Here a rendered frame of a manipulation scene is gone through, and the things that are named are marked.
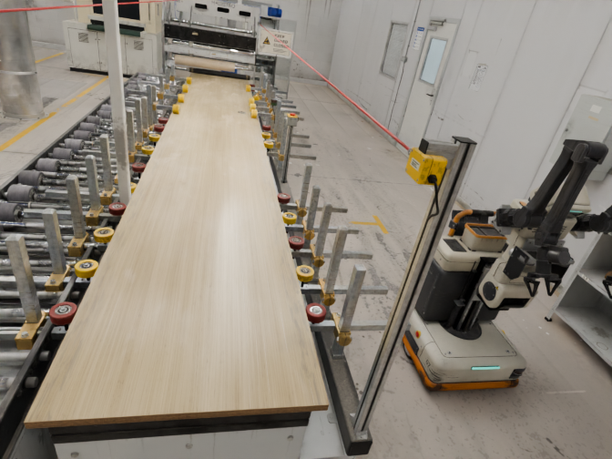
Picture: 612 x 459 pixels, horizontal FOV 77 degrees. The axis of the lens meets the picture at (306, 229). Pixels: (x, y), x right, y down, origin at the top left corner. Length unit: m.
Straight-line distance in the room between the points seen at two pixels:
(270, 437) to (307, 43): 11.66
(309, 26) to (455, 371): 10.96
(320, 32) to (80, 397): 11.80
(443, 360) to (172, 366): 1.63
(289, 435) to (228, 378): 0.26
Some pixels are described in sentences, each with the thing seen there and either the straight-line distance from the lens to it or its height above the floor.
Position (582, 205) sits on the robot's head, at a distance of 2.17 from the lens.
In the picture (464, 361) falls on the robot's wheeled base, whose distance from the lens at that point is 2.54.
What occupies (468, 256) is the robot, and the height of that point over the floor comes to 0.80.
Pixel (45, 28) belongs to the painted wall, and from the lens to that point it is 13.04.
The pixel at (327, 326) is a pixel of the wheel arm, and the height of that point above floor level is 0.83.
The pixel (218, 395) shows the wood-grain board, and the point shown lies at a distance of 1.22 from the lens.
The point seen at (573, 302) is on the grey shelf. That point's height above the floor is 0.18.
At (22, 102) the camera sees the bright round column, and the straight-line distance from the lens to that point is 6.68.
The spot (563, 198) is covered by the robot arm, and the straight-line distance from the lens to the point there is 1.84.
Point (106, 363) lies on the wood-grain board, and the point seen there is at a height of 0.90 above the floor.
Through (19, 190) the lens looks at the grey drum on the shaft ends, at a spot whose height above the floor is 0.85.
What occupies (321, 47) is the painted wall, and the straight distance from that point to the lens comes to 12.48.
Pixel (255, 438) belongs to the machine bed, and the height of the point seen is 0.75.
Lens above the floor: 1.88
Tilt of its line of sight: 29 degrees down
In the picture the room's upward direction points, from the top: 10 degrees clockwise
